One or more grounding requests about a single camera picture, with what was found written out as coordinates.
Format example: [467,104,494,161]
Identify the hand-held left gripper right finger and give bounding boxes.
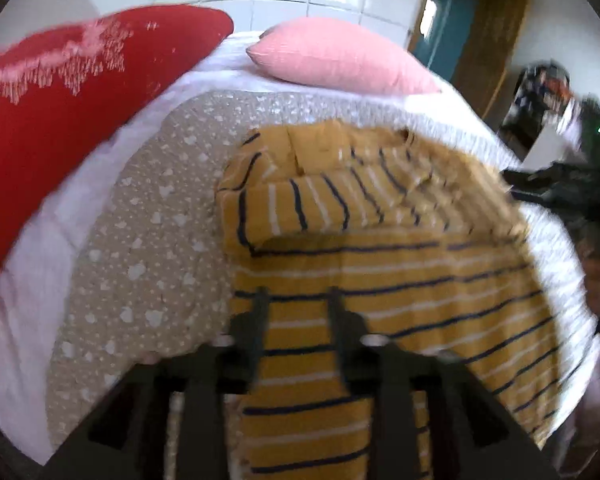
[329,287,561,480]

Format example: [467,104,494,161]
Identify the rack with clothes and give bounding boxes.
[499,60,581,162]

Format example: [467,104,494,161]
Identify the beige heart-print blanket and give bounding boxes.
[45,90,600,480]

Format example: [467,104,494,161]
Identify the white round headboard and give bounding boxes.
[0,0,103,56]

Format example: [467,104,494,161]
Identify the teal glass door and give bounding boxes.
[411,0,481,81]

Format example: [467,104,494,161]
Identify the yellow striped sweater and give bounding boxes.
[215,122,588,480]

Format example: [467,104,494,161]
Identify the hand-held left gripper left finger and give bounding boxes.
[40,287,272,480]

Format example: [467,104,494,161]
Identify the red floral pillow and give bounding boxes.
[0,4,235,297]

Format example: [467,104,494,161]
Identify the pink pillow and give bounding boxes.
[246,16,442,97]

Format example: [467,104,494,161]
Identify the white bed sheet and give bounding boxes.
[0,30,600,463]

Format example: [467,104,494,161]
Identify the wooden door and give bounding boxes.
[450,0,535,122]

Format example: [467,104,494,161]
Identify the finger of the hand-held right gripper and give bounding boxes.
[502,161,583,207]

